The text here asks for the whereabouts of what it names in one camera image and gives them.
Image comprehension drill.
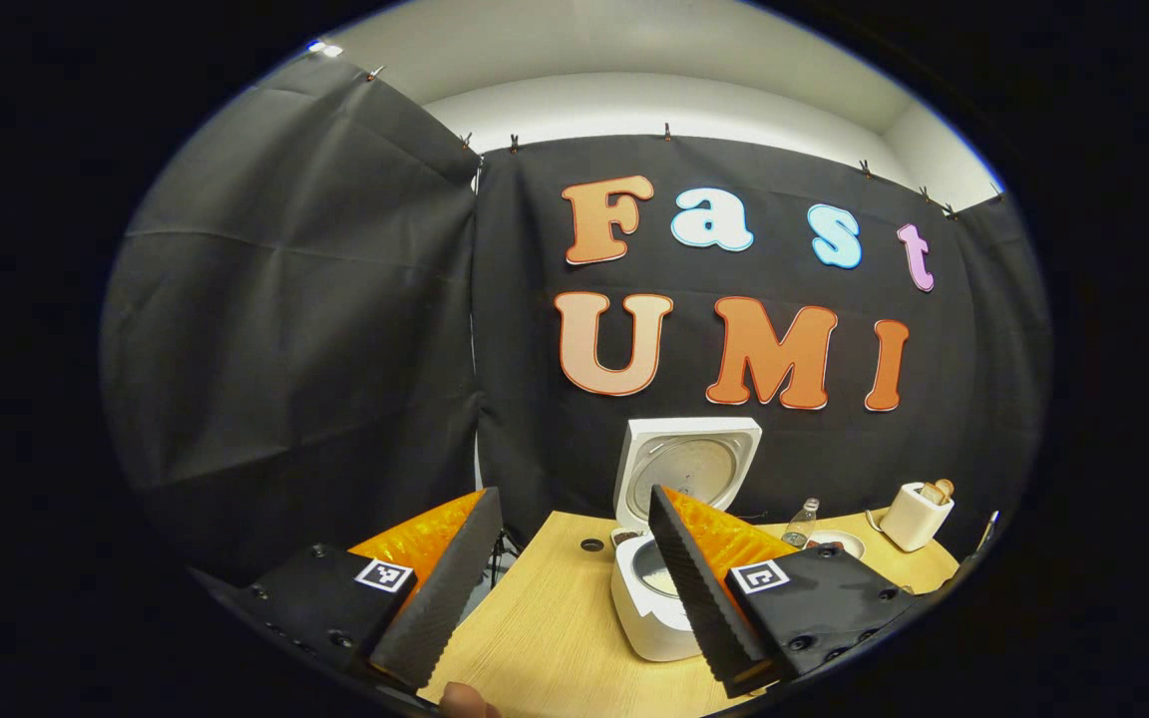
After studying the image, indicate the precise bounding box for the white rice cooker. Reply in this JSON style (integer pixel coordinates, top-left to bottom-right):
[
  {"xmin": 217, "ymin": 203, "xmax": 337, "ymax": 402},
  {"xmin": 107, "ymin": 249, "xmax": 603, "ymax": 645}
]
[{"xmin": 610, "ymin": 417, "xmax": 763, "ymax": 663}]

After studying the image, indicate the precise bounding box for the black backdrop cloth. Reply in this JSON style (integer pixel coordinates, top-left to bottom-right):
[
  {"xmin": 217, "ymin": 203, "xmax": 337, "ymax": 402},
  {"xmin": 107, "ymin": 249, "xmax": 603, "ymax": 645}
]
[{"xmin": 101, "ymin": 50, "xmax": 1052, "ymax": 589}]

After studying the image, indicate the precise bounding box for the clear plastic water bottle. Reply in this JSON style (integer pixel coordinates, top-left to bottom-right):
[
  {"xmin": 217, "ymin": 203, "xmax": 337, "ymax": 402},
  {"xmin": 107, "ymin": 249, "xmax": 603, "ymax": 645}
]
[{"xmin": 782, "ymin": 498, "xmax": 821, "ymax": 549}]

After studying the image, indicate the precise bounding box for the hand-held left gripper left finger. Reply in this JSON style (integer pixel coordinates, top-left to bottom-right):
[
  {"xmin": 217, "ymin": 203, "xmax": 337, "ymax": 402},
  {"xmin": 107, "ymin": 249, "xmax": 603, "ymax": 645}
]
[{"xmin": 233, "ymin": 486, "xmax": 506, "ymax": 694}]

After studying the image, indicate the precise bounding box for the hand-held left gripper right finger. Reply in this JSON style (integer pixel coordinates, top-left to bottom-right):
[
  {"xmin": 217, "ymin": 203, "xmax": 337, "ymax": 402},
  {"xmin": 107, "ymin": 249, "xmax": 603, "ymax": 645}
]
[{"xmin": 646, "ymin": 484, "xmax": 920, "ymax": 699}]

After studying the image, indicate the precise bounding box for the white oval plate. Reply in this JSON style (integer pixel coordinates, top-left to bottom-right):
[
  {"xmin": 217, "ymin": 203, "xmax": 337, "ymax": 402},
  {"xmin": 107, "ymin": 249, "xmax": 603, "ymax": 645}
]
[{"xmin": 806, "ymin": 530, "xmax": 866, "ymax": 560}]

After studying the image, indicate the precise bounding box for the white toaster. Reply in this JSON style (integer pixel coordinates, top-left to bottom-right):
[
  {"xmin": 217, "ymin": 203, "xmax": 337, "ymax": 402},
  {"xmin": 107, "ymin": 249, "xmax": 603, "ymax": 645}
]
[{"xmin": 879, "ymin": 483, "xmax": 956, "ymax": 552}]

